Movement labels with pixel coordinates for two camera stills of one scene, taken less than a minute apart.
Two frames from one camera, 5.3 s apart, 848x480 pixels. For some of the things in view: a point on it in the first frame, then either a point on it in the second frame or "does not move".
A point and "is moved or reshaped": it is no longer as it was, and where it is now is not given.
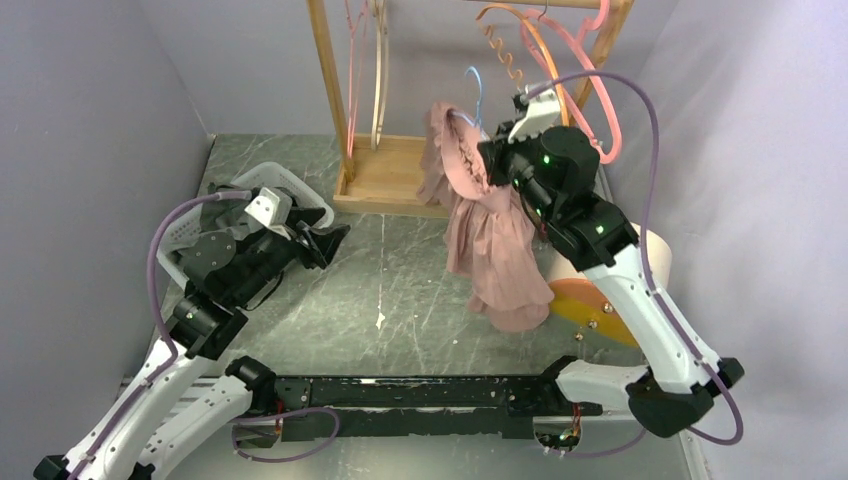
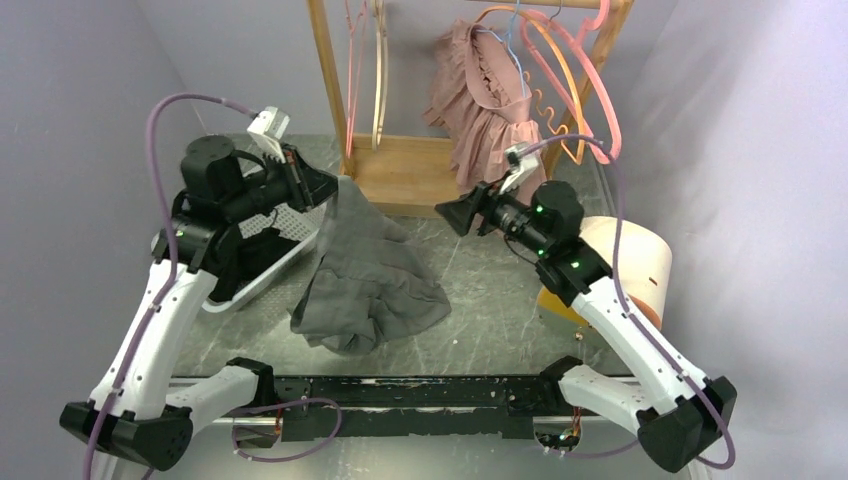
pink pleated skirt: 493,240 → 480,98
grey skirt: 220,214 is moved or reshaped
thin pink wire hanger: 351,121 does not move
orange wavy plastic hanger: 541,38 → 549,109
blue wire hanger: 477,119 → 506,39
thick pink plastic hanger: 577,42 does not move
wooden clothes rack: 380,174 does not move
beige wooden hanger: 375,140 does not move
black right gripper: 495,149 → 483,200
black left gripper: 321,246 → 308,184
